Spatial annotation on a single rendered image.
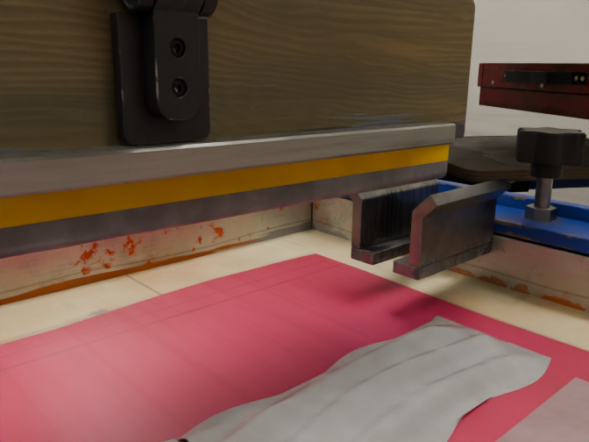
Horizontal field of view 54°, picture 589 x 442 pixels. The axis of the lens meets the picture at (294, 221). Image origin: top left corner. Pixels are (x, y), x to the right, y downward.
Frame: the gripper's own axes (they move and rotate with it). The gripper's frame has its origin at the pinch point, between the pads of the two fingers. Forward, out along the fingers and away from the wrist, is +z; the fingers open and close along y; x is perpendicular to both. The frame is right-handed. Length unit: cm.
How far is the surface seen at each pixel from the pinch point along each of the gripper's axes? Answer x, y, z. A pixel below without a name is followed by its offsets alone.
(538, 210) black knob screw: 27.2, 2.4, 8.5
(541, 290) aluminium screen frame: 25.7, 3.8, 13.3
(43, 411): -2.9, -4.4, 13.9
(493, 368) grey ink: 14.1, 7.0, 13.3
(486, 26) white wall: 200, -104, -17
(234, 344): 7.0, -4.0, 13.9
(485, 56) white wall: 200, -104, -6
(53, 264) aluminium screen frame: 2.6, -17.5, 11.9
